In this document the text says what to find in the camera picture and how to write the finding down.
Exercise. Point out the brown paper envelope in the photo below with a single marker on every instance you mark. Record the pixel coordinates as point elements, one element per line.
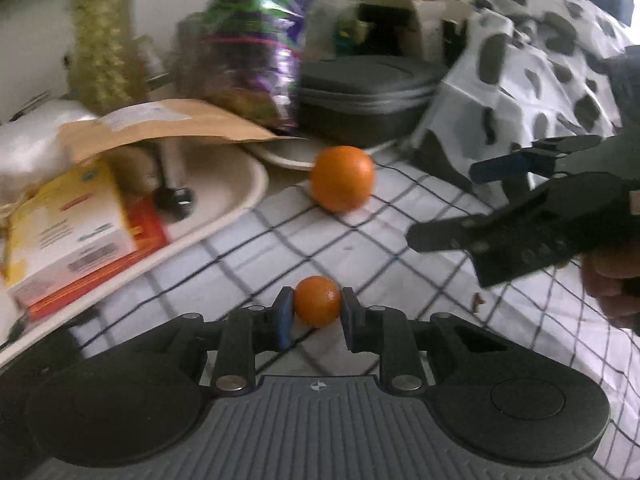
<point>165,125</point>

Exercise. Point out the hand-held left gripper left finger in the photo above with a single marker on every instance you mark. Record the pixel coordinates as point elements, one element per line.
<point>285,317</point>

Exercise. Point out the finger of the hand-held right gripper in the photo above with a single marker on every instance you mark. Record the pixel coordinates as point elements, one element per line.
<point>500,167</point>
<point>440,235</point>

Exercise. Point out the clear plastic bag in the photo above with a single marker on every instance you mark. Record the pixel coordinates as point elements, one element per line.
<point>30,145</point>

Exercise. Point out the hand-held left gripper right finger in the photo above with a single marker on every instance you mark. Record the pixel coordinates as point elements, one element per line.
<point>350,321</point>

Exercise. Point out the small orange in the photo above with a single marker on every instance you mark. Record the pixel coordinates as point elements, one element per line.
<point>317,302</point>

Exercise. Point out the grey zip case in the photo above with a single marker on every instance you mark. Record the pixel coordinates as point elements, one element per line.
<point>360,95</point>

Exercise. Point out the large white tray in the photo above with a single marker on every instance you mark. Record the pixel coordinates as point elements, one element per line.
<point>225,200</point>

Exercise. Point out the small white tray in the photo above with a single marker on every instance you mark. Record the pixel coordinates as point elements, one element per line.
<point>285,155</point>

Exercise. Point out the thick plant trunk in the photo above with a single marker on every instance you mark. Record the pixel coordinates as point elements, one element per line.
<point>102,35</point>

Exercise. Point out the purple green snack bag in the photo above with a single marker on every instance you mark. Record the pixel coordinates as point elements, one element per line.
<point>260,35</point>

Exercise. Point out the person's right hand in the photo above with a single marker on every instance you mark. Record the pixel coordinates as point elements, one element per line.
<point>607,285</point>

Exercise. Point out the large orange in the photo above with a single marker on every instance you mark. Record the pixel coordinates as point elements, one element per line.
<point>342,178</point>

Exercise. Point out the flat red box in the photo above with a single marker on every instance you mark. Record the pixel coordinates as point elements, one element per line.
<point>145,230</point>

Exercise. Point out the black white checkered tablecloth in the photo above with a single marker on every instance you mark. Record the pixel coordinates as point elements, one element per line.
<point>380,245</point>

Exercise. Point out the yellow white box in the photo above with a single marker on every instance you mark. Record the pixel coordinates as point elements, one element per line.
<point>70,230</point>

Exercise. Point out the cow print cloth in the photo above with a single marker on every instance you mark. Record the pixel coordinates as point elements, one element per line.
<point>530,60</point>

